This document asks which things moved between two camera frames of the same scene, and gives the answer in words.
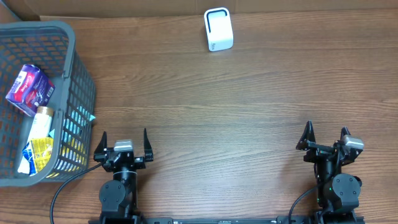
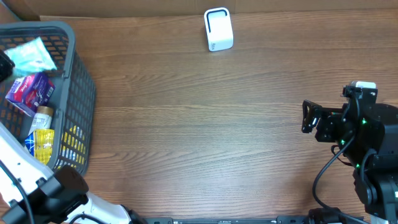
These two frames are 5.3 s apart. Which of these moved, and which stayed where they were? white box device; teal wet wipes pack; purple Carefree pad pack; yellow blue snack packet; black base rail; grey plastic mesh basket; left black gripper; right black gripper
Moved: teal wet wipes pack; yellow blue snack packet; left black gripper; right black gripper
Stayed: purple Carefree pad pack; grey plastic mesh basket; white box device; black base rail
